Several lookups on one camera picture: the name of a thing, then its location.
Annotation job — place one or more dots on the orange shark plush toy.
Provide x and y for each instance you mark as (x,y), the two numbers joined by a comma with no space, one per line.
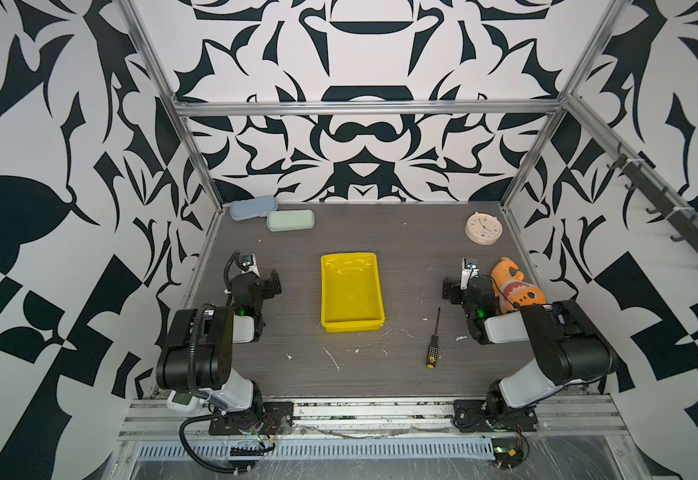
(510,288)

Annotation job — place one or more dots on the yellow plastic bin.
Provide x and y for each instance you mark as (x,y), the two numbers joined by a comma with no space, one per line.
(351,295)

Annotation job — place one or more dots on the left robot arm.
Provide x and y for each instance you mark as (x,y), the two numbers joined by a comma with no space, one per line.
(196,363)

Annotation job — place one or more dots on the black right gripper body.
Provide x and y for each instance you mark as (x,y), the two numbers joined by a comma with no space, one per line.
(456,289)

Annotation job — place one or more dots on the blue glasses case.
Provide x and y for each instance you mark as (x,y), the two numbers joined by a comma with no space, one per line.
(258,207)

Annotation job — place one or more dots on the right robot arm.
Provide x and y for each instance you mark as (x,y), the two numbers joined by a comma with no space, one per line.
(568,350)

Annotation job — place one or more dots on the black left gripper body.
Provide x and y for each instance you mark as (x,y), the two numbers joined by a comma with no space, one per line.
(267,284)

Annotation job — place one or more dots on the white perforated cable tray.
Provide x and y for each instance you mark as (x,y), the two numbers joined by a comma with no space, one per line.
(475,448)

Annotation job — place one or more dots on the beige round alarm clock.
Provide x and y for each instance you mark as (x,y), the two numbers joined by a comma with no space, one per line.
(483,229)

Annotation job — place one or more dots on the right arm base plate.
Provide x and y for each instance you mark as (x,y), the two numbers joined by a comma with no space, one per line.
(472,416)

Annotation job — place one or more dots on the green glasses case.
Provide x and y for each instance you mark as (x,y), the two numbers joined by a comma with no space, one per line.
(290,220)

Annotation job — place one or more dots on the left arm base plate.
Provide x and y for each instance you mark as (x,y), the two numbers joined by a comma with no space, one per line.
(268,418)

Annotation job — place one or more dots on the black yellow handled screwdriver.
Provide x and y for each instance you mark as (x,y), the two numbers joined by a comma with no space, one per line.
(433,346)

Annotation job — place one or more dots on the black wall hook rack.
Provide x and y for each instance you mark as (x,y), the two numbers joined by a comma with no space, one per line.
(665,203)

